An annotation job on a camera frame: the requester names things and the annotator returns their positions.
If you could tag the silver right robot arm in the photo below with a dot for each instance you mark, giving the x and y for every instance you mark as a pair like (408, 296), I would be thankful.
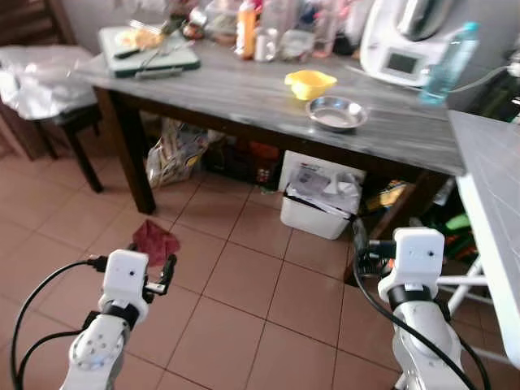
(422, 341)

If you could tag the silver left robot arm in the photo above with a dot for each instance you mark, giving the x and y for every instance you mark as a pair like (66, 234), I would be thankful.
(93, 351)

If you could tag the red cloth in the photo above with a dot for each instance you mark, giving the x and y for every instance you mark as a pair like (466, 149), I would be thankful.
(156, 242)

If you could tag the white plastic bin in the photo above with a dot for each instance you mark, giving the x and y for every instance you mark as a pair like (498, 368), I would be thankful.
(313, 219)

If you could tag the printed shopping bag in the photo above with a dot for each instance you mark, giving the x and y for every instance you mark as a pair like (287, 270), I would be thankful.
(175, 154)

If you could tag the shallow metal bowl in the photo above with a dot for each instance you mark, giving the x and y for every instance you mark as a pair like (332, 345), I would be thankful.
(337, 114)

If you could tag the white plastic folding table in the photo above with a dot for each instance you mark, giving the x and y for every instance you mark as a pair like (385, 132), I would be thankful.
(496, 179)

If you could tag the dark wooden stool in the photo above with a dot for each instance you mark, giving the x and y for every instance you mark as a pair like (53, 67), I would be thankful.
(77, 118)

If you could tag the yellow plastic bowl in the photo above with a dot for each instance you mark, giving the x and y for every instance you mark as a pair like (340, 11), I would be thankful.
(309, 81)

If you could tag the grey wooden dining table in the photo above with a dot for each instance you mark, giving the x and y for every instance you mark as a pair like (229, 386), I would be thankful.
(244, 97)

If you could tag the clear blue-capped water bottle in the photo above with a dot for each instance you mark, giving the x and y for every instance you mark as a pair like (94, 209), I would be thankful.
(447, 69)

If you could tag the green cutting board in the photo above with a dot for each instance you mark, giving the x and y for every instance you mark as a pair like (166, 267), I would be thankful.
(162, 61)

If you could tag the clear plastic bag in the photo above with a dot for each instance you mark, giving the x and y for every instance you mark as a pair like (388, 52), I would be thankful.
(41, 81)

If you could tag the white kitchen food processor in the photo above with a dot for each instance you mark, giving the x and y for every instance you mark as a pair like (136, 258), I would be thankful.
(390, 41)

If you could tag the clear plastic container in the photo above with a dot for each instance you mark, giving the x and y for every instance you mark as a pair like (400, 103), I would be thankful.
(296, 47)

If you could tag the clear glass mug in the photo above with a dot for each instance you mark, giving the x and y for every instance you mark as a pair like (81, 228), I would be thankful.
(266, 46)

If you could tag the orange bottle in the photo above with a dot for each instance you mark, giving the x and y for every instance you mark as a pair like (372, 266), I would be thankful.
(246, 32)

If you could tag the dark wooden chair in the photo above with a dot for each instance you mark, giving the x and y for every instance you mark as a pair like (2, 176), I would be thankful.
(32, 20)

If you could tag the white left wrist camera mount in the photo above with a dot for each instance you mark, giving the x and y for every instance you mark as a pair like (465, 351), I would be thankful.
(126, 276)

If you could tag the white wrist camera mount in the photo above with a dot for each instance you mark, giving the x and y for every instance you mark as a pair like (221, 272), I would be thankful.
(126, 276)
(414, 256)

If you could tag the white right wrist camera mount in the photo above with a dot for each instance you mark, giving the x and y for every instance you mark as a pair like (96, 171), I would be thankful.
(414, 256)

